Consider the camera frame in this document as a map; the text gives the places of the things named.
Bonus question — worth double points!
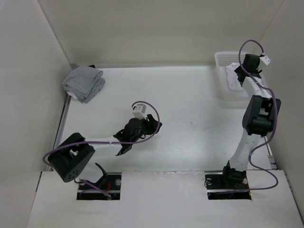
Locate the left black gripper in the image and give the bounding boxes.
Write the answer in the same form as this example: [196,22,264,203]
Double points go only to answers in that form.
[131,114,162,143]

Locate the white tank top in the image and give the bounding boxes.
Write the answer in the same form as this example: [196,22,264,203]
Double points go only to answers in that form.
[225,63,243,92]

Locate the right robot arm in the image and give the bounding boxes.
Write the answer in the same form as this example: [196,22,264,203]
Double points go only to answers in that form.
[220,54,281,190]

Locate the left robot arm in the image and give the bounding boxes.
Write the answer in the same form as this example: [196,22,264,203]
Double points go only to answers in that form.
[45,114,162,190]

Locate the folded grey tank tops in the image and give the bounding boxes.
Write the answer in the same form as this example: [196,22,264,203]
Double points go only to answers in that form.
[61,66,105,104]

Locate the white plastic basket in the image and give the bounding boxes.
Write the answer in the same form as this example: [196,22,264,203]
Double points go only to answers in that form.
[214,51,268,102]

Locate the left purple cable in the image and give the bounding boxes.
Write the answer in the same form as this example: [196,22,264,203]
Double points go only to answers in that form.
[42,101,160,200]

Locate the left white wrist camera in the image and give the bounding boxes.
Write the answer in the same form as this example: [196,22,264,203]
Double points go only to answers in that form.
[132,104,146,120]

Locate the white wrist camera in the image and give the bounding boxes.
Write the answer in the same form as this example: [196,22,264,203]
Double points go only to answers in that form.
[132,104,146,120]
[258,55,271,69]

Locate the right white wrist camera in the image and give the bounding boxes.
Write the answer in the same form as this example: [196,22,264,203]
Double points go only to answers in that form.
[258,55,271,69]

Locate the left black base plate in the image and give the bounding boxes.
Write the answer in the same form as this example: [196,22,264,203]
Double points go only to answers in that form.
[74,173,122,200]

